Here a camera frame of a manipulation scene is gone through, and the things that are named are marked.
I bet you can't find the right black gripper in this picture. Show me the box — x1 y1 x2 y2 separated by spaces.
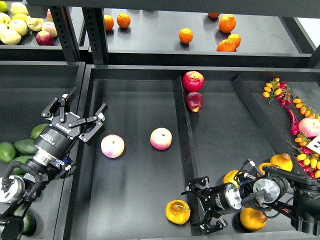
181 176 237 234

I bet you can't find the pink apple far right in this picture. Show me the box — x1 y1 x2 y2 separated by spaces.
298 117 320 138

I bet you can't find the pale yellow apple right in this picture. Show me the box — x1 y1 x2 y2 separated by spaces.
26 16 45 32

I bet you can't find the white label card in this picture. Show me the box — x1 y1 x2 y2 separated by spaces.
306 135 320 154

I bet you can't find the green avocado top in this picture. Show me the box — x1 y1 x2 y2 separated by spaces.
30 123 49 140

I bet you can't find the orange on shelf left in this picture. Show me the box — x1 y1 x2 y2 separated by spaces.
103 14 114 31

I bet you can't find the pale pear on shelf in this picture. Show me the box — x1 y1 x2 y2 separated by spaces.
10 2 29 16

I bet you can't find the yellow pear in middle tray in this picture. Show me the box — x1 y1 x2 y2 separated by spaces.
165 200 191 225

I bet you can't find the black shelf post right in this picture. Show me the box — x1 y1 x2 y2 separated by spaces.
81 7 109 65

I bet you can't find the pink apple left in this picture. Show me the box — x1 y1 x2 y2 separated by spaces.
100 134 125 159

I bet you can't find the yellow pear with brown spot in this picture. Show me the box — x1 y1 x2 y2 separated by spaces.
269 153 293 172

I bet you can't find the cherry tomato bunch upper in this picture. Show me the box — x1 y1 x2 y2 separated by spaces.
263 77 292 107

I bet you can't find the green avocado middle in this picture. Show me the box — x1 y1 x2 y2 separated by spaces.
12 155 33 176

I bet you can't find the dark green avocado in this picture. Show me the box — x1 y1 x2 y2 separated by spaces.
22 210 37 236

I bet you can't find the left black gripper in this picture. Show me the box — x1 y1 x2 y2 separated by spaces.
34 87 107 160

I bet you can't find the pink apple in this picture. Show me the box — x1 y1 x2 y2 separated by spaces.
298 117 320 138
100 134 125 159
150 127 172 151

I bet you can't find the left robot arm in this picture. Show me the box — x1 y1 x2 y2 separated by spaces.
0 88 108 240

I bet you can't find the black shelf post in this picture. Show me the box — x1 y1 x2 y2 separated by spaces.
81 7 109 65
49 6 81 62

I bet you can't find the red apple on shelf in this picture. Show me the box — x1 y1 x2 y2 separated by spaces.
36 31 55 46

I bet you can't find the yellow lemon on shelf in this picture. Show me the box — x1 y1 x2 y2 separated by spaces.
11 13 28 23

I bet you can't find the green avocado centre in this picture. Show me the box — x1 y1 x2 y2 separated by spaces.
14 139 38 155

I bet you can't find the pale apple far left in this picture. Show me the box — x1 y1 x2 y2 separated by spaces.
0 12 11 29

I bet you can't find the green lime on shelf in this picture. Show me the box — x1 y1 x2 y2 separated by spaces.
0 1 8 13

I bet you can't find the black shelf post left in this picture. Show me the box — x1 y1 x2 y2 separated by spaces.
49 6 81 62

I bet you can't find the pale yellow apple front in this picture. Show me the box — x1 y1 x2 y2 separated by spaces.
0 29 22 45

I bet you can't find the pale yellow apple middle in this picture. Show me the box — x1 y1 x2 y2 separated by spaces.
8 19 28 37

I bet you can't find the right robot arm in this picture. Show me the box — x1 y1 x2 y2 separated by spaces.
183 166 320 236

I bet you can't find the bright red apple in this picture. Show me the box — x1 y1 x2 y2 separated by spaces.
182 70 205 92

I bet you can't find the yellow pear hidden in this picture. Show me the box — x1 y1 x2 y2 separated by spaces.
257 162 280 177

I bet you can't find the black left tray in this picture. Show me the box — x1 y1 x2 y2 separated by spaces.
0 61 85 240

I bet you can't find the cherry tomato bunch lower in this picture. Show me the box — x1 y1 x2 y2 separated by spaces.
287 132 320 180

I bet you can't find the dark red apple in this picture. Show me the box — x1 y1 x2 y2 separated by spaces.
185 91 204 113

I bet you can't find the yellow pear left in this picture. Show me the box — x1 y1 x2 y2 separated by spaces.
223 170 243 188

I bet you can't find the pink peach on shelf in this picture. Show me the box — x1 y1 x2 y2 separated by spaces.
41 21 58 38

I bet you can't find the black middle tray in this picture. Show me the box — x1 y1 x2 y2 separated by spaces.
53 64 320 240

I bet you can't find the green avocado far left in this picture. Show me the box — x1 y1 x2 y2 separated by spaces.
0 142 19 163

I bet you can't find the pale yellow apple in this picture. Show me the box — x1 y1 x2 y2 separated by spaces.
26 16 45 32
8 19 28 37
0 29 22 45

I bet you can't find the red chili pepper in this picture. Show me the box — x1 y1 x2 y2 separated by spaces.
284 106 300 136

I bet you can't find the yellow pear front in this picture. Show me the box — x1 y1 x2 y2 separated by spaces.
240 207 268 232

